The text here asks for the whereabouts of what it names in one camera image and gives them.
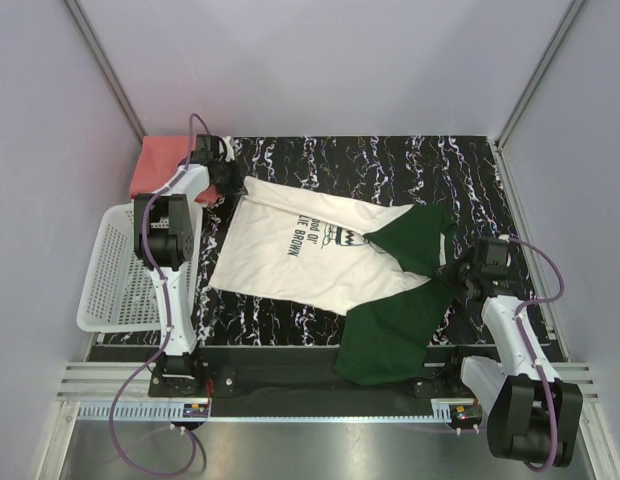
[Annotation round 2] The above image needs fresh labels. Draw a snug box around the small circuit board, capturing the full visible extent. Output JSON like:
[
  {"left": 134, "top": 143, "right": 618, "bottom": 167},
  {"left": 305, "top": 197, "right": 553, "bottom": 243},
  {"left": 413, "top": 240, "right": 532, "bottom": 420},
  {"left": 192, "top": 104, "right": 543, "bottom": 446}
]
[
  {"left": 451, "top": 404, "right": 483, "bottom": 424},
  {"left": 182, "top": 403, "right": 210, "bottom": 418}
]

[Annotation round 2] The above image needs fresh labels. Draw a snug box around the right aluminium frame post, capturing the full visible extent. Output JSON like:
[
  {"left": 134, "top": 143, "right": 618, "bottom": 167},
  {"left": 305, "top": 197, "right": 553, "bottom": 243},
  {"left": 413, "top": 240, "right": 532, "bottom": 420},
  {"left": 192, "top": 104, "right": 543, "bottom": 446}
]
[{"left": 494, "top": 0, "right": 589, "bottom": 151}]

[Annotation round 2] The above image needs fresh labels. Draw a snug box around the white and green raglan t-shirt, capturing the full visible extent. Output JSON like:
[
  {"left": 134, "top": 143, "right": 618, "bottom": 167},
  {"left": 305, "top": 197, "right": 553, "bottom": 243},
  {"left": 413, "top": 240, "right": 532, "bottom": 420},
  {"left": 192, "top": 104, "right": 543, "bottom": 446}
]
[{"left": 209, "top": 177, "right": 456, "bottom": 386}]

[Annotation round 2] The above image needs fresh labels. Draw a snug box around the right small circuit board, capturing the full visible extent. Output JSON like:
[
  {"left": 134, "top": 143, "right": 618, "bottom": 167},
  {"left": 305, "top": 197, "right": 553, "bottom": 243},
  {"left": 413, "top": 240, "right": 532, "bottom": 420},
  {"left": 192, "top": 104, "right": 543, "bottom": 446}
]
[{"left": 451, "top": 404, "right": 483, "bottom": 424}]

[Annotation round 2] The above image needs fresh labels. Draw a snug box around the left aluminium frame post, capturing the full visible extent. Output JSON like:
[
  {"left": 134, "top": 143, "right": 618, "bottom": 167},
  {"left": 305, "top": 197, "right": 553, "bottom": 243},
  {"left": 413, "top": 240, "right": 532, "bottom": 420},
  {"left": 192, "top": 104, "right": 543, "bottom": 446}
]
[{"left": 61, "top": 0, "right": 146, "bottom": 143}]

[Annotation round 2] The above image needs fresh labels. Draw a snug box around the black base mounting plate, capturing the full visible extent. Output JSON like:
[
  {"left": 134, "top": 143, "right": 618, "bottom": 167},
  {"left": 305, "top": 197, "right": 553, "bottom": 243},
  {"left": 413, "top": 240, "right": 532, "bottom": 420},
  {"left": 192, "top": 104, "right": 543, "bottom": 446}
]
[{"left": 148, "top": 346, "right": 474, "bottom": 420}]

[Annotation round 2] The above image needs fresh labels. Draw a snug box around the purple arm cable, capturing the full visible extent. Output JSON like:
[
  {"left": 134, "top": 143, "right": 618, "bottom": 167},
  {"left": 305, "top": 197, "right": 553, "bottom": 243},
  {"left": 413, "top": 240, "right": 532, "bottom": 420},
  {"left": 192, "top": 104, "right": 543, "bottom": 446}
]
[
  {"left": 109, "top": 113, "right": 211, "bottom": 474},
  {"left": 504, "top": 237, "right": 566, "bottom": 471}
]

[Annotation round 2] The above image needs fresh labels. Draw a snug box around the folded pink t-shirt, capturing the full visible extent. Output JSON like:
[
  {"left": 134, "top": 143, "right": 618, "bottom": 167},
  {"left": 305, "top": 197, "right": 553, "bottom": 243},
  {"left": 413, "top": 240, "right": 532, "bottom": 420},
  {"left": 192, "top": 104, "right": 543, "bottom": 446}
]
[{"left": 129, "top": 135, "right": 226, "bottom": 206}]

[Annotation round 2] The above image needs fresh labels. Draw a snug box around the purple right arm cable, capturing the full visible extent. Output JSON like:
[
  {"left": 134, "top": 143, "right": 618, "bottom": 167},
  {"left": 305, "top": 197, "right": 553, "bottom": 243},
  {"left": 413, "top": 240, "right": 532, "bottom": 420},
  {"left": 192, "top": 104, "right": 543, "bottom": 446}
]
[{"left": 504, "top": 237, "right": 566, "bottom": 471}]

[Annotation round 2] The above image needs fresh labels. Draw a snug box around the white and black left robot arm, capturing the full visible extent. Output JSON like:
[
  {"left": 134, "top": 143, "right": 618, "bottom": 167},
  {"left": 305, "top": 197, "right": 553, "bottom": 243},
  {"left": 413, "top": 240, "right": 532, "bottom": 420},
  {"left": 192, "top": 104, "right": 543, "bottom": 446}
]
[{"left": 131, "top": 133, "right": 241, "bottom": 396}]

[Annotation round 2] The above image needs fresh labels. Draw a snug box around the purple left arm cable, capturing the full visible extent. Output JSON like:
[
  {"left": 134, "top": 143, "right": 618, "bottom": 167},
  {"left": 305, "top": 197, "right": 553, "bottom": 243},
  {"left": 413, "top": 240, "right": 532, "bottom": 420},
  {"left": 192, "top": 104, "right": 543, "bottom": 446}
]
[{"left": 109, "top": 113, "right": 211, "bottom": 474}]

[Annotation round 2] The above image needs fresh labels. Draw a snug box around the left small circuit board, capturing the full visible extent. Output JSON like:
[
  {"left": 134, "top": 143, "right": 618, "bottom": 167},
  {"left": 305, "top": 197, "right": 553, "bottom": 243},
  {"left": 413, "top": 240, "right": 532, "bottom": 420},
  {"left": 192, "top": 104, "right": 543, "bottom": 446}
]
[{"left": 182, "top": 403, "right": 210, "bottom": 418}]

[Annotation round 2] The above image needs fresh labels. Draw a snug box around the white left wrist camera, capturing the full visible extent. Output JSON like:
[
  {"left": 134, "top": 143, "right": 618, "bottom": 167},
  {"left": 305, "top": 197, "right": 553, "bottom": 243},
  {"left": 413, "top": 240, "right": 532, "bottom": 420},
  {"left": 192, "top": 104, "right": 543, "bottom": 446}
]
[{"left": 220, "top": 136, "right": 236, "bottom": 162}]

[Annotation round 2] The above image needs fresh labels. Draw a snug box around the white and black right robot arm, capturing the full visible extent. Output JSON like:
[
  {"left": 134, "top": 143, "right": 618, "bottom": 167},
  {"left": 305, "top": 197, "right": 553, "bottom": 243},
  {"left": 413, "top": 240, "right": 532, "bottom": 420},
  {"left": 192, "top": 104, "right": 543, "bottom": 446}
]
[{"left": 437, "top": 236, "right": 583, "bottom": 472}]

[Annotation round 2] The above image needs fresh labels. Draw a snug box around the aluminium frame post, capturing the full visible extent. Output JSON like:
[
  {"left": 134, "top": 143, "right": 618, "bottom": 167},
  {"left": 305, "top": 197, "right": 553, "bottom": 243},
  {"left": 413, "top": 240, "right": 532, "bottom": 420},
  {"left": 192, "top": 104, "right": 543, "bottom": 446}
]
[
  {"left": 61, "top": 0, "right": 146, "bottom": 143},
  {"left": 494, "top": 0, "right": 589, "bottom": 151}
]

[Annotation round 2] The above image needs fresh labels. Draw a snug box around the slotted aluminium front rail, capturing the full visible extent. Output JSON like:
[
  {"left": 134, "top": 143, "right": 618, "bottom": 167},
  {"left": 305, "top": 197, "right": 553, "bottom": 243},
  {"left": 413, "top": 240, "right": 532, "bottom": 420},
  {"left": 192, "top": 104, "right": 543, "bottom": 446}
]
[{"left": 54, "top": 362, "right": 599, "bottom": 426}]

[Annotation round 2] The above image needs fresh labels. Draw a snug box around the white perforated plastic basket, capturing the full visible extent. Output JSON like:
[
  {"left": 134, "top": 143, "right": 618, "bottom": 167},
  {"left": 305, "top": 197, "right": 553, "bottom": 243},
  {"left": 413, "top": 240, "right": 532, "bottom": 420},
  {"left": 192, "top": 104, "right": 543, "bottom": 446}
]
[{"left": 76, "top": 204, "right": 191, "bottom": 332}]

